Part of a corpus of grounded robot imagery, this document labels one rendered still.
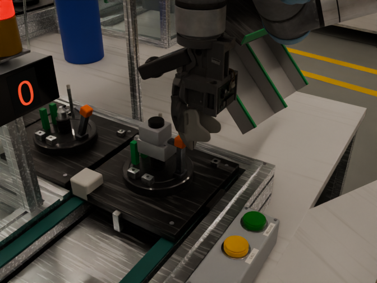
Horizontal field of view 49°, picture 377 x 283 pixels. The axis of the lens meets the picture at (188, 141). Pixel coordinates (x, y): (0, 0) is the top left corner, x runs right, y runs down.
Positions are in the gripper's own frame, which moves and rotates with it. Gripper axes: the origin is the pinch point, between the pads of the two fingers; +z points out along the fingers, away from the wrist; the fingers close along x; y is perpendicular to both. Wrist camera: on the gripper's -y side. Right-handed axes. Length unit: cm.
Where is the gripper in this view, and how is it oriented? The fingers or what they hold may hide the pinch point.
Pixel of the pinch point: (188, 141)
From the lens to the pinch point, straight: 74.3
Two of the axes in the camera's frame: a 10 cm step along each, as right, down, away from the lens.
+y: 8.5, 2.8, -4.5
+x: 5.3, -4.5, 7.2
